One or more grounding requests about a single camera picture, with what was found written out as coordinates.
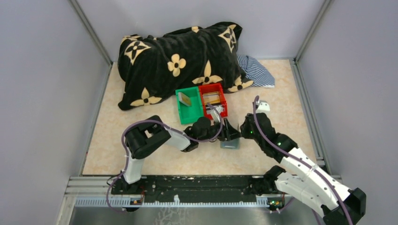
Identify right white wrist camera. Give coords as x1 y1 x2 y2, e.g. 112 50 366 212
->
255 100 270 113

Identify card in green bin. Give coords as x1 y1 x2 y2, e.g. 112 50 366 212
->
177 92 191 107

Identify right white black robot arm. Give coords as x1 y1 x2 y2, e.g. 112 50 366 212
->
240 113 367 225

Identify sage green card holder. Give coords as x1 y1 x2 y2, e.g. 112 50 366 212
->
220 139 240 150

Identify cards in red bin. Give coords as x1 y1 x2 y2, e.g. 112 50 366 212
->
202 91 221 105

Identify red plastic bin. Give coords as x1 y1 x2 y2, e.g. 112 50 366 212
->
198 83 228 119

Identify purple cable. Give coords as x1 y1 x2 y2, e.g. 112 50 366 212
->
252 95 354 225
105 104 224 214

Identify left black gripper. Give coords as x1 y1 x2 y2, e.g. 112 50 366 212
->
198 118 241 142

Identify blue striped cloth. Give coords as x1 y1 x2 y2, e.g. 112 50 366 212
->
237 55 276 88

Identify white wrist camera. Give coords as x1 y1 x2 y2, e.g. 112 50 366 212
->
210 105 223 122
255 100 270 113

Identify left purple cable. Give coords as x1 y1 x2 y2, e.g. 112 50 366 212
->
105 104 224 214

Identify green plastic bin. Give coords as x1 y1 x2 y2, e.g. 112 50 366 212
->
175 87 204 124

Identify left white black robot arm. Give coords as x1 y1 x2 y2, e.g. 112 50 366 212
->
122 115 241 194

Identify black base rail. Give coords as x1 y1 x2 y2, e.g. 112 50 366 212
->
110 175 288 208

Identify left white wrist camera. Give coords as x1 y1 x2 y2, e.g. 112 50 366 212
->
210 105 223 122

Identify black floral blanket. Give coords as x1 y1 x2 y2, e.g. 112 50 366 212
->
117 22 253 111

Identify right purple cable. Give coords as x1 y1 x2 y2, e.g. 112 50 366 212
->
252 95 354 225

